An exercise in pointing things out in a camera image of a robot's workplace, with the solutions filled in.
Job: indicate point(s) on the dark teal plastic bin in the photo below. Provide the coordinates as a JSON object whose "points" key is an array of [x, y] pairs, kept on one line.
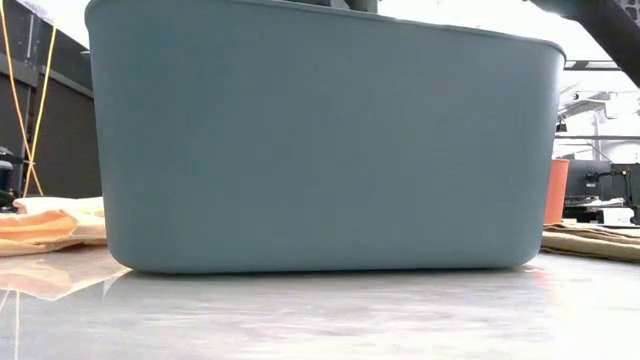
{"points": [[325, 150]]}

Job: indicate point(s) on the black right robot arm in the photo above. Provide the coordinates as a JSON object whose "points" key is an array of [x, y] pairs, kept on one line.
{"points": [[610, 30]]}

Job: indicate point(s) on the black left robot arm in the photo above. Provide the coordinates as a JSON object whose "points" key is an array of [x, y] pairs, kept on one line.
{"points": [[6, 185]]}

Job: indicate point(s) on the orange plastic bin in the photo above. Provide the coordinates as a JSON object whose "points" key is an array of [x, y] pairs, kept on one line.
{"points": [[556, 192]]}

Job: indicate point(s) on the black lab equipment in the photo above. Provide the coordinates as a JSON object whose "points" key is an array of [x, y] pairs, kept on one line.
{"points": [[585, 185]]}

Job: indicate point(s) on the dark cabinet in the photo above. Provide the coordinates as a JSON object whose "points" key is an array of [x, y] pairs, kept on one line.
{"points": [[70, 150]]}

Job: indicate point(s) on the small white box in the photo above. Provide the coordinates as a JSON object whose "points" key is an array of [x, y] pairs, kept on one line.
{"points": [[616, 216]]}

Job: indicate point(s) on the olive brown folded cloth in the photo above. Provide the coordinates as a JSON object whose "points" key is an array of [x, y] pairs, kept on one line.
{"points": [[590, 245]]}

